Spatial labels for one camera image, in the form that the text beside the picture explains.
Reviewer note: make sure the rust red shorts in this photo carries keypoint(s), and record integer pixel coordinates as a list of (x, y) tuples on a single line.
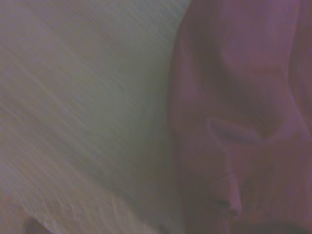
[(243, 158)]

